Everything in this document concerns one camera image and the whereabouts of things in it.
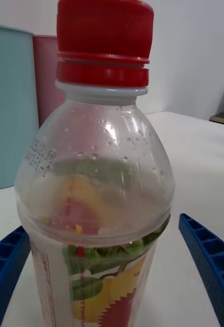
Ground pink plastic bin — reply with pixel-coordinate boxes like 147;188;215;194
32;35;66;128

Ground pale blue plastic bin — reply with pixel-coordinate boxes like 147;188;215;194
0;23;40;191

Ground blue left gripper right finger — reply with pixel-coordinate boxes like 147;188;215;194
178;213;224;327

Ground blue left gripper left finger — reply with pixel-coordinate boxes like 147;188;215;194
0;225;31;327

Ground clear bottle with red cap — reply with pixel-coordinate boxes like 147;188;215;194
14;0;176;327

